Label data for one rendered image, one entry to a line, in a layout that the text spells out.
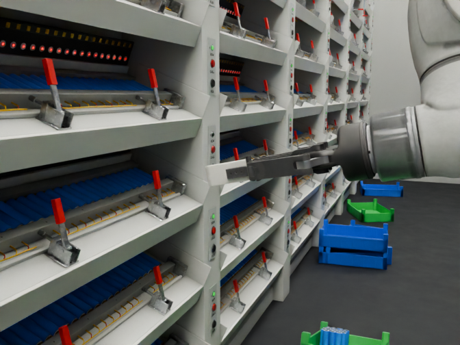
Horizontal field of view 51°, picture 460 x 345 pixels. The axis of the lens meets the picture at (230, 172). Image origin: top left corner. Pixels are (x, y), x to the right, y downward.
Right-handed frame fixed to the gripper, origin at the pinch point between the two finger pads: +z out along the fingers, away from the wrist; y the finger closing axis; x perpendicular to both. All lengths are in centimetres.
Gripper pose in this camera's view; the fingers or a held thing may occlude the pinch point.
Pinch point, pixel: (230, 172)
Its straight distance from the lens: 69.7
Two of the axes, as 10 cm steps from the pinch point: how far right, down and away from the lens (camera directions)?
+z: -9.1, 1.5, 3.9
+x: -1.9, -9.8, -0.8
